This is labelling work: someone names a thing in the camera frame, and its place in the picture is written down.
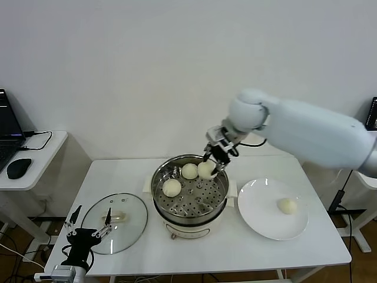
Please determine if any cream electric cooking pot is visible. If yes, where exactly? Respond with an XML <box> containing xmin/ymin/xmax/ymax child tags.
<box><xmin>143</xmin><ymin>176</ymin><xmax>238</xmax><ymax>241</ymax></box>

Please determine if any black laptop with dark screen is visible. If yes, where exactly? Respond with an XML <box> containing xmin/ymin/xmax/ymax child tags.
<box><xmin>0</xmin><ymin>89</ymin><xmax>27</xmax><ymax>173</ymax></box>

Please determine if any white side table with mouse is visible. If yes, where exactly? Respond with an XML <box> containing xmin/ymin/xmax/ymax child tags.
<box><xmin>0</xmin><ymin>131</ymin><xmax>69</xmax><ymax>247</ymax></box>

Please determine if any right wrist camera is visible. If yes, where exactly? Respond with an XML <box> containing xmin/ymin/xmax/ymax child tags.
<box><xmin>206</xmin><ymin>126</ymin><xmax>226</xmax><ymax>146</ymax></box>

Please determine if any black laptop showing camera views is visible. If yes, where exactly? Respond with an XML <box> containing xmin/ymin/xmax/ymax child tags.
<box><xmin>365</xmin><ymin>96</ymin><xmax>377</xmax><ymax>130</ymax></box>

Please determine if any white round plate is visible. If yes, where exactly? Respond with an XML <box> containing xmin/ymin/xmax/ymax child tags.
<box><xmin>237</xmin><ymin>178</ymin><xmax>309</xmax><ymax>241</ymax></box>

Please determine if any round glass pot lid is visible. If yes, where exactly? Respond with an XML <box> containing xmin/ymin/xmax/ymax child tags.
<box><xmin>80</xmin><ymin>193</ymin><xmax>148</xmax><ymax>255</ymax></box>

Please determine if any black computer mouse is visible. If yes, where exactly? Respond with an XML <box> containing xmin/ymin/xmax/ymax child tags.
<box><xmin>6</xmin><ymin>158</ymin><xmax>32</xmax><ymax>180</ymax></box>

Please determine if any black cable with hub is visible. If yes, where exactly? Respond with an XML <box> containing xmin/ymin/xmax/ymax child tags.
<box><xmin>328</xmin><ymin>169</ymin><xmax>356</xmax><ymax>283</ymax></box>

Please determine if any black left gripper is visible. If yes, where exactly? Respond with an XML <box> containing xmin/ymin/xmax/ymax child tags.
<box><xmin>60</xmin><ymin>205</ymin><xmax>113</xmax><ymax>265</ymax></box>

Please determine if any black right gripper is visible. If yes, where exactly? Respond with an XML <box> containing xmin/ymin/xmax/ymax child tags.
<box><xmin>202</xmin><ymin>138</ymin><xmax>240</xmax><ymax>175</ymax></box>

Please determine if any white floor cable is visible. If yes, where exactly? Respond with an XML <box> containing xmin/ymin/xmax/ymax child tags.
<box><xmin>0</xmin><ymin>244</ymin><xmax>47</xmax><ymax>269</ymax></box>

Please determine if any white steamed baozi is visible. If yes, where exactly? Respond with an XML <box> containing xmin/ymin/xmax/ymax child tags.
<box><xmin>197</xmin><ymin>161</ymin><xmax>217</xmax><ymax>180</ymax></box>
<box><xmin>278</xmin><ymin>198</ymin><xmax>298</xmax><ymax>215</ymax></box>
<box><xmin>162</xmin><ymin>179</ymin><xmax>182</xmax><ymax>198</ymax></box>
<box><xmin>181</xmin><ymin>163</ymin><xmax>199</xmax><ymax>180</ymax></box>

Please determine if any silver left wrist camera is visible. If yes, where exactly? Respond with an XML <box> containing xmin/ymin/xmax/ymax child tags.
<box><xmin>34</xmin><ymin>265</ymin><xmax>77</xmax><ymax>281</ymax></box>

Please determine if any white side table with label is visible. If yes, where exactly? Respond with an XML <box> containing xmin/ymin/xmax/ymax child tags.
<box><xmin>352</xmin><ymin>131</ymin><xmax>377</xmax><ymax>254</ymax></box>

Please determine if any black laptop cable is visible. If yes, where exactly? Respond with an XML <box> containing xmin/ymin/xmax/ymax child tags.
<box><xmin>18</xmin><ymin>130</ymin><xmax>54</xmax><ymax>152</ymax></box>

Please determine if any stainless steel steamer basket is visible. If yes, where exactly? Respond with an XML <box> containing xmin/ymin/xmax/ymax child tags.
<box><xmin>151</xmin><ymin>153</ymin><xmax>230</xmax><ymax>221</ymax></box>

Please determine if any black floor cable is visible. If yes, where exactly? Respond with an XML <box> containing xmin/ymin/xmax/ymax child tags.
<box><xmin>0</xmin><ymin>231</ymin><xmax>51</xmax><ymax>261</ymax></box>

